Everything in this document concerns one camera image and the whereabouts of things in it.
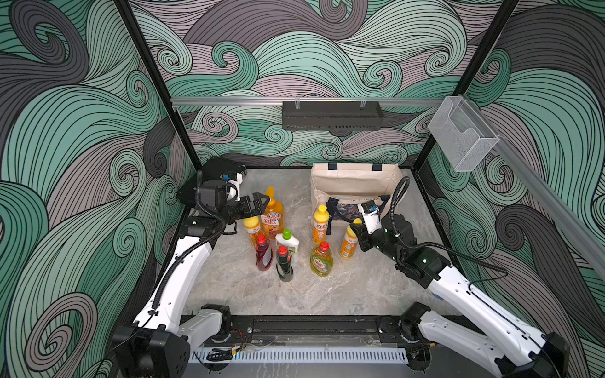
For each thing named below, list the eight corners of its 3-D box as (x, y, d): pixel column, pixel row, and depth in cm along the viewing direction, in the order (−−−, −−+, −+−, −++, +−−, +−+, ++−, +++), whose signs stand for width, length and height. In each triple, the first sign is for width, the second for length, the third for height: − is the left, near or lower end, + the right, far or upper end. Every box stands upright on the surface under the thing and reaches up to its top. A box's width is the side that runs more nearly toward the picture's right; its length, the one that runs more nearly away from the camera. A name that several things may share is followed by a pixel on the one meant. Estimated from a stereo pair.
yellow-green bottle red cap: (318, 281, 85) (322, 260, 70) (310, 268, 88) (313, 245, 74) (329, 275, 86) (336, 253, 72) (321, 262, 89) (326, 239, 75)
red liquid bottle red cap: (260, 272, 88) (252, 250, 73) (261, 257, 91) (255, 234, 77) (272, 272, 88) (267, 250, 73) (273, 257, 91) (268, 234, 77)
